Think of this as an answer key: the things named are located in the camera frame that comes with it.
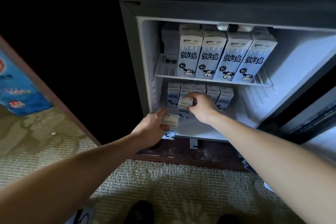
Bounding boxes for person's right hand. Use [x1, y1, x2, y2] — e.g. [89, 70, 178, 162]
[187, 93, 220, 125]

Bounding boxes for person's left hand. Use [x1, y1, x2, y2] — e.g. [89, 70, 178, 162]
[131, 108, 171, 149]

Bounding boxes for small white milk carton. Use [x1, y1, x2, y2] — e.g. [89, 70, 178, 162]
[178, 95, 197, 121]
[162, 113, 180, 141]

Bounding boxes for person's right forearm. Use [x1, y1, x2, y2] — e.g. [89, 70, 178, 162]
[206, 115, 336, 224]

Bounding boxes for person's left forearm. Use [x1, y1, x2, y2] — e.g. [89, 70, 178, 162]
[0, 133, 147, 224]

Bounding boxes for row of small milk cartons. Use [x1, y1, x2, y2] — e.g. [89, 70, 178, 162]
[167, 82, 235, 113]

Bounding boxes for dark wooden cabinet base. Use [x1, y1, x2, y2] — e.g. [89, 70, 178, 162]
[134, 138, 253, 173]

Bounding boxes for large white milk carton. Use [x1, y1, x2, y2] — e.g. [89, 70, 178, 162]
[213, 31, 253, 82]
[176, 23, 203, 78]
[231, 31, 278, 84]
[195, 30, 228, 80]

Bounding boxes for grey fridge freezer box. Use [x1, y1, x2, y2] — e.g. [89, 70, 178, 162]
[160, 22, 182, 60]

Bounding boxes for white fridge thermostat housing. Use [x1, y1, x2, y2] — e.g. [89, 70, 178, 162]
[216, 23, 253, 33]

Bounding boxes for person's black left shoe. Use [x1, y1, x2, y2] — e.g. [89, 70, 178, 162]
[123, 200, 155, 224]

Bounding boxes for person's black shoe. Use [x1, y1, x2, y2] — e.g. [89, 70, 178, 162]
[123, 200, 155, 224]
[216, 213, 242, 224]

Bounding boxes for brown wooden cabinet panel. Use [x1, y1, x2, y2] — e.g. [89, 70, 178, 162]
[0, 34, 102, 146]

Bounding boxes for person's black right shoe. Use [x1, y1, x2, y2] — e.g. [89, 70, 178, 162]
[216, 213, 242, 224]

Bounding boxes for grey mini fridge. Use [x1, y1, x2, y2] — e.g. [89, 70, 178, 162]
[119, 0, 336, 151]

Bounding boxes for mini fridge door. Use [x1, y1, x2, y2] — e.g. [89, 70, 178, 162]
[256, 85, 336, 160]

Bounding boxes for white paper sheet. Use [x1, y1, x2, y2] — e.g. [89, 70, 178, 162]
[75, 206, 98, 224]

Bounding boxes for blue plastic tissue pack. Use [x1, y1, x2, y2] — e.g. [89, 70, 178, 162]
[0, 49, 52, 116]

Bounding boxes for white wire fridge shelf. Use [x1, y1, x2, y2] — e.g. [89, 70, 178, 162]
[153, 53, 274, 87]

